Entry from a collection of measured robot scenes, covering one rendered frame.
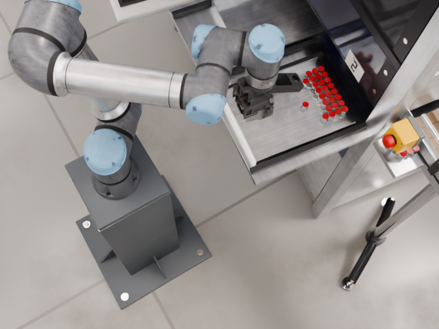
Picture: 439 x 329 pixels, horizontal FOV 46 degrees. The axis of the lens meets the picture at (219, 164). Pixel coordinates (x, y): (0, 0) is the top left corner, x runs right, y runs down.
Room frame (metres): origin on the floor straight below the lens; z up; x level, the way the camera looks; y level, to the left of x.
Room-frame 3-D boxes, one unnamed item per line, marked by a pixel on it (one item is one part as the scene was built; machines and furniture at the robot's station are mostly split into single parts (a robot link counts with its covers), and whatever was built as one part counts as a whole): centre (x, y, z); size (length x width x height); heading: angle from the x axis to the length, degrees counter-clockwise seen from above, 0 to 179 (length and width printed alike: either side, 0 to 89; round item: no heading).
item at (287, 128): (0.79, -0.20, 0.90); 0.34 x 0.26 x 0.04; 117
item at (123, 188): (0.56, 0.32, 0.84); 0.15 x 0.15 x 0.10
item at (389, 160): (0.69, -0.57, 0.87); 0.14 x 0.13 x 0.02; 118
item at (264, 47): (0.65, -0.08, 1.39); 0.09 x 0.08 x 0.11; 84
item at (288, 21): (1.15, -0.14, 0.90); 0.34 x 0.26 x 0.04; 118
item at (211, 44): (0.65, 0.02, 1.39); 0.11 x 0.11 x 0.08; 84
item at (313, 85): (0.84, -0.30, 0.90); 0.18 x 0.02 x 0.05; 27
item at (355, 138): (0.97, -0.16, 0.87); 0.70 x 0.48 x 0.02; 28
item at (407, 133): (0.68, -0.52, 0.99); 0.08 x 0.07 x 0.07; 118
